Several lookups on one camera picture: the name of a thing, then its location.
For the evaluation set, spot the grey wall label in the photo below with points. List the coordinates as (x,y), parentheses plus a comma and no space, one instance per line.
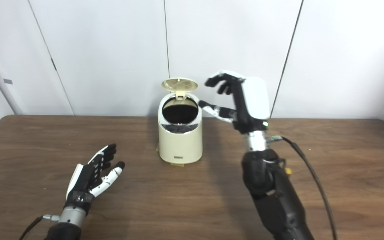
(8,81)

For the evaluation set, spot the black panel hinge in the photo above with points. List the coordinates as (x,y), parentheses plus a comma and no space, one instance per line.
(53,64)

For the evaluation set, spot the cream round bin lid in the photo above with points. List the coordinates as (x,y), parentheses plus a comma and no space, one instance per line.
(179,84)

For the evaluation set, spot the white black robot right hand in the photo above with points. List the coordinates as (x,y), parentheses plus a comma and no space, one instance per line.
(255,100)

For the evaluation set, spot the cream-colored bin body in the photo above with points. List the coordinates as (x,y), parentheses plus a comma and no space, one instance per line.
(180,143)

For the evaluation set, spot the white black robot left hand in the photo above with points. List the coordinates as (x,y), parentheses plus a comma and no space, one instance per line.
(85,180)

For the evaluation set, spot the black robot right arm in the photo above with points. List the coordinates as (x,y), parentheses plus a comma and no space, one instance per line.
(275,193)

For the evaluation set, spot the yellowish tape tab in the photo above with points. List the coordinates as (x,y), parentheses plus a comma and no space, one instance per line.
(157,147)
(178,164)

